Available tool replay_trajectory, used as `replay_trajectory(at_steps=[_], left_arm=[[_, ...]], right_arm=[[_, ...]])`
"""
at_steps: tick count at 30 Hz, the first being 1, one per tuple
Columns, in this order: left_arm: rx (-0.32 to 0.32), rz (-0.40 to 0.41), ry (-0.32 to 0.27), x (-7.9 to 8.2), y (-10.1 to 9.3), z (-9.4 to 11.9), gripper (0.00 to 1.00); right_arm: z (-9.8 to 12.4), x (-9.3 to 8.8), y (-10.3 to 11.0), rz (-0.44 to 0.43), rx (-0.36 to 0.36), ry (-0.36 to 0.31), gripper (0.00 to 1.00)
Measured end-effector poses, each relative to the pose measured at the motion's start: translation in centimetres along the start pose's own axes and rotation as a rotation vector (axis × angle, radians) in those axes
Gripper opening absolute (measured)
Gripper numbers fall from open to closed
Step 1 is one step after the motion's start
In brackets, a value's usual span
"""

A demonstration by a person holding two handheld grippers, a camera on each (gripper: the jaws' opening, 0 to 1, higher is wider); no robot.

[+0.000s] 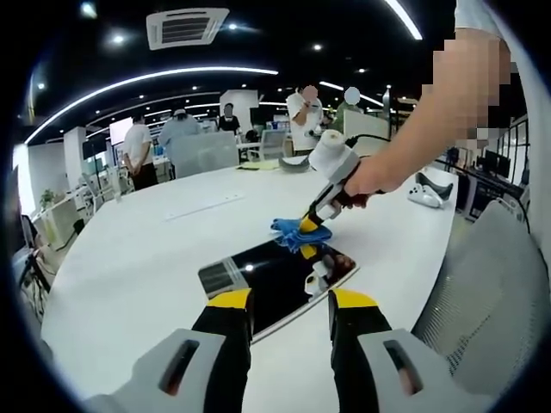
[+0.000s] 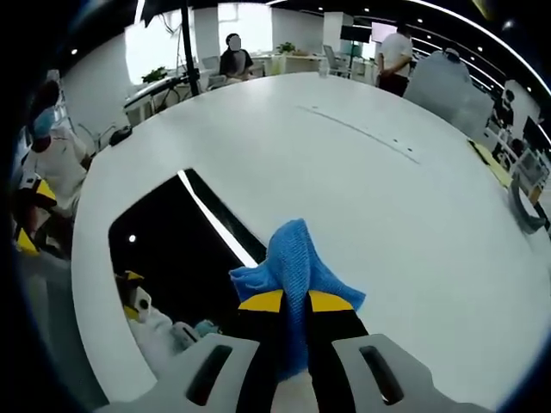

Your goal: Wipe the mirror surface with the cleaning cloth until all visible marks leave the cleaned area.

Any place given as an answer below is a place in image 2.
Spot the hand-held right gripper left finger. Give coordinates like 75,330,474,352
96,287,288,413

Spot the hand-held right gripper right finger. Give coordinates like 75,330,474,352
306,289,490,413

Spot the black tablet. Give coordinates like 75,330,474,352
107,167,270,358

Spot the blue cleaning cloth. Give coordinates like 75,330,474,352
229,218,367,384

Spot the person's right hand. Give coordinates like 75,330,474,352
269,372,322,413

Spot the small black device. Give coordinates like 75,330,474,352
108,126,133,146

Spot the white folding desk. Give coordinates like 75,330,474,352
124,77,203,126

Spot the grey curved plastic piece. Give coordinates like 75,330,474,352
507,180,548,236

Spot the black pole stand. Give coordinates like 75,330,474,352
139,0,203,98

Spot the white mesh office chair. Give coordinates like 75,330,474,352
201,55,223,87

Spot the yellow notepad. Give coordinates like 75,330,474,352
467,138,516,188

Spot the tan wooden cabinet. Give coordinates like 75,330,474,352
282,52,326,75

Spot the black screen on stand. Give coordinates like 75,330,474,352
339,24,372,43

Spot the wall display screen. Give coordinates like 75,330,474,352
370,21,399,44

